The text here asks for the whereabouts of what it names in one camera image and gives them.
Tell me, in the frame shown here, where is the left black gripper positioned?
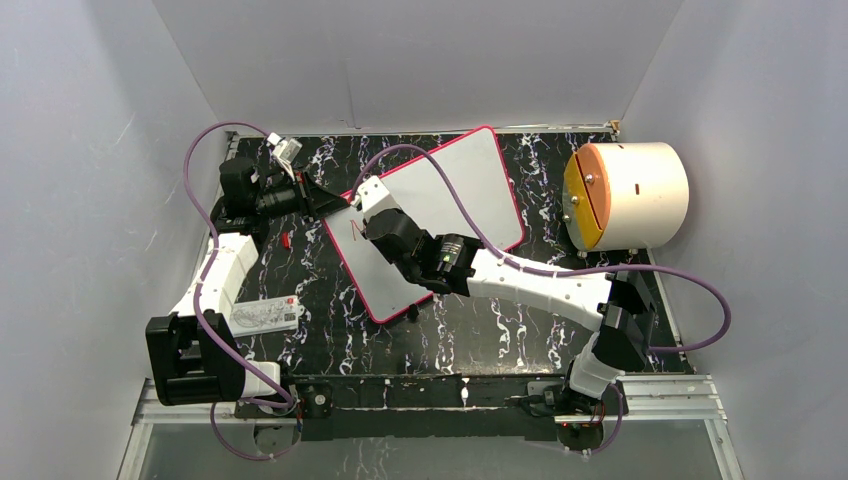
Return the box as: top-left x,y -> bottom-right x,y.
256,168 -> 352,226

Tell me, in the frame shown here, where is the pink-framed whiteboard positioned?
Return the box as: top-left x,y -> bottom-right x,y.
324,126 -> 525,324

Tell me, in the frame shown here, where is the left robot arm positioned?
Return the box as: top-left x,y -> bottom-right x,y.
145,157 -> 349,416

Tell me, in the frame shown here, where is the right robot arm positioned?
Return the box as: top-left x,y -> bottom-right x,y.
363,208 -> 655,414

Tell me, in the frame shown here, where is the whiteboard metal stand leg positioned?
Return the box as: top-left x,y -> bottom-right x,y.
405,304 -> 425,323

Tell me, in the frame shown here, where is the white printed label card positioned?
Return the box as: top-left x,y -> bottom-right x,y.
227,295 -> 306,337

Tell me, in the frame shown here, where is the white cylindrical drum device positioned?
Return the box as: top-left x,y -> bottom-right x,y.
562,142 -> 690,252

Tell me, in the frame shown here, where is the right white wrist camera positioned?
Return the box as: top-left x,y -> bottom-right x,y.
352,175 -> 400,222

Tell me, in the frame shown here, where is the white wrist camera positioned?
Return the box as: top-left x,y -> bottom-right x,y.
352,175 -> 400,222
265,132 -> 302,180

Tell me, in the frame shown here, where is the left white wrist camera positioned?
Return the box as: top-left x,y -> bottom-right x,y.
265,132 -> 302,180

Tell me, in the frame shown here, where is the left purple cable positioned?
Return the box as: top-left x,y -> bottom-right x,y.
183,121 -> 299,462

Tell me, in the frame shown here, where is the purple cable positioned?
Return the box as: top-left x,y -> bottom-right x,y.
183,121 -> 299,462
351,143 -> 733,458

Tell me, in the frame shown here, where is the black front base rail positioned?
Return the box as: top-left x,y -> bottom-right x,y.
293,374 -> 573,441

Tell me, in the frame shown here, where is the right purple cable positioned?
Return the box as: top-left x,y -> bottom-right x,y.
351,143 -> 733,458

